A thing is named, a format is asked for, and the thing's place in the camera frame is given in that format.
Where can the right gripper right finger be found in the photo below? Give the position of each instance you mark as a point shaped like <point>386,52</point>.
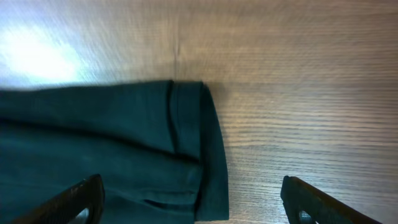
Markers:
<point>303,203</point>

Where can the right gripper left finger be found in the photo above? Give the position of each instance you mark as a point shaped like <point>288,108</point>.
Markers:
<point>81,203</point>

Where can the black t-shirt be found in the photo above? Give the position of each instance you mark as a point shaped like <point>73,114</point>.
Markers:
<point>157,146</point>

